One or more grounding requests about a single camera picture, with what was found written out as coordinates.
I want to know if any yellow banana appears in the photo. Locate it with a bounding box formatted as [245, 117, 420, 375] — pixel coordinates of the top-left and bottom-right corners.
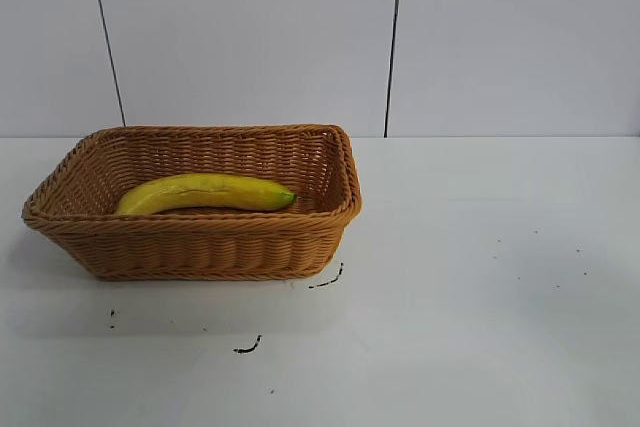
[115, 173, 298, 216]

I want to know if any brown woven wicker basket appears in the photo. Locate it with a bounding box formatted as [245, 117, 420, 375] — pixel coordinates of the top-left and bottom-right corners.
[21, 122, 363, 282]

